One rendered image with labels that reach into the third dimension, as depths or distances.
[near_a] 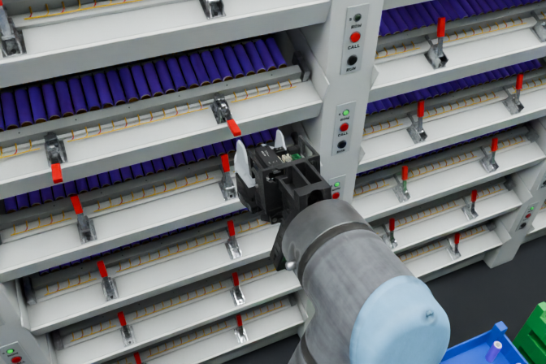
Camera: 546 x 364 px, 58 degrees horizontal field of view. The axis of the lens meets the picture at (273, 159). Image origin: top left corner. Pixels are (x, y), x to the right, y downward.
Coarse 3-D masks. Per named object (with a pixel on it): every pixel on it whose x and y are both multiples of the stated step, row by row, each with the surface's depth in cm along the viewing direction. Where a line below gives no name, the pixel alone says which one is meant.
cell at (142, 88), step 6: (138, 66) 84; (132, 72) 83; (138, 72) 83; (138, 78) 82; (144, 78) 83; (138, 84) 82; (144, 84) 82; (138, 90) 82; (144, 90) 81; (150, 96) 82
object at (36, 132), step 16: (240, 80) 84; (256, 80) 85; (272, 80) 86; (288, 80) 87; (160, 96) 81; (176, 96) 81; (192, 96) 82; (208, 96) 83; (256, 96) 85; (96, 112) 78; (112, 112) 78; (128, 112) 79; (144, 112) 80; (16, 128) 74; (32, 128) 75; (48, 128) 75; (64, 128) 76; (80, 128) 78; (0, 144) 74; (16, 144) 75
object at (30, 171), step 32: (288, 32) 93; (288, 64) 91; (288, 96) 87; (320, 96) 87; (128, 128) 80; (160, 128) 80; (192, 128) 81; (224, 128) 83; (256, 128) 87; (0, 160) 74; (32, 160) 75; (96, 160) 76; (128, 160) 80; (0, 192) 74
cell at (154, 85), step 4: (148, 64) 84; (152, 64) 85; (144, 68) 84; (148, 68) 84; (152, 68) 84; (148, 72) 83; (152, 72) 83; (148, 76) 83; (152, 76) 83; (156, 76) 83; (148, 80) 83; (152, 80) 83; (156, 80) 83; (152, 84) 82; (156, 84) 82; (152, 88) 82; (156, 88) 82; (160, 88) 82; (152, 92) 82; (156, 92) 82; (160, 92) 82
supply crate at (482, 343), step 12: (504, 324) 109; (480, 336) 110; (492, 336) 111; (504, 336) 109; (456, 348) 108; (468, 348) 111; (480, 348) 113; (504, 348) 111; (444, 360) 110; (456, 360) 110; (468, 360) 110; (480, 360) 110; (504, 360) 110; (516, 360) 108
